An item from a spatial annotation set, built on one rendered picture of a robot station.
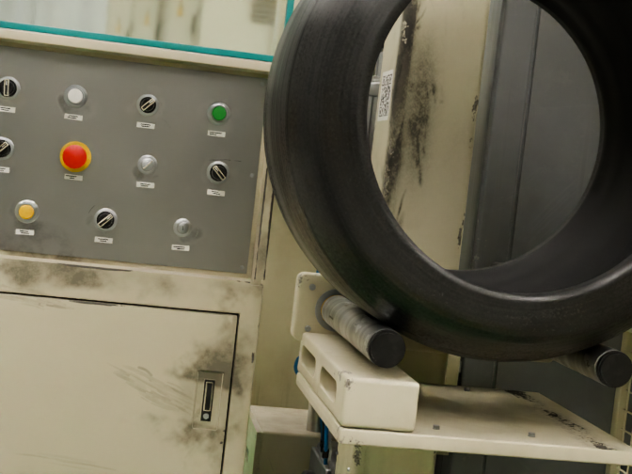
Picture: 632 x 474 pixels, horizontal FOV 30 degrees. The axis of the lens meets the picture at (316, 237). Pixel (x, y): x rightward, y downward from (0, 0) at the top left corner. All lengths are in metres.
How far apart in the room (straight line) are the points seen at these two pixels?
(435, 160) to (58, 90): 0.66
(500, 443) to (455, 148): 0.51
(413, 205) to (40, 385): 0.70
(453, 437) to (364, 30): 0.48
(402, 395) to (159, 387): 0.71
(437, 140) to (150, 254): 0.56
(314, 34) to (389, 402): 0.43
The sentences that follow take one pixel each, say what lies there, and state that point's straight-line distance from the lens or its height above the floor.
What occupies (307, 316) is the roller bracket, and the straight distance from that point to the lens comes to 1.69.
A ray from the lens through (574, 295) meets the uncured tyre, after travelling 1.40.
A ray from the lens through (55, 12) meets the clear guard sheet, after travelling 2.01.
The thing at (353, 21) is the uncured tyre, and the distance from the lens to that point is 1.33.
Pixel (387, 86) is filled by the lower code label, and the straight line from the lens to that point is 1.79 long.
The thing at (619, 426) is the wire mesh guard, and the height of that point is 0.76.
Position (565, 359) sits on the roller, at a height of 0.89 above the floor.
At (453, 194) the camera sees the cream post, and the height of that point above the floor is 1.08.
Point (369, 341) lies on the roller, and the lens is 1.36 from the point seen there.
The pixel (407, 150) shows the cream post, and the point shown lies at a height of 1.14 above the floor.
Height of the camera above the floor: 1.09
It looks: 3 degrees down
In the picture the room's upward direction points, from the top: 6 degrees clockwise
